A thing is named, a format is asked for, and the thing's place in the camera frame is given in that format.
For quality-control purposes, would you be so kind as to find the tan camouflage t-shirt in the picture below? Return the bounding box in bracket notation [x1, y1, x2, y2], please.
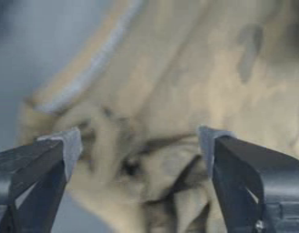
[15, 0, 299, 233]

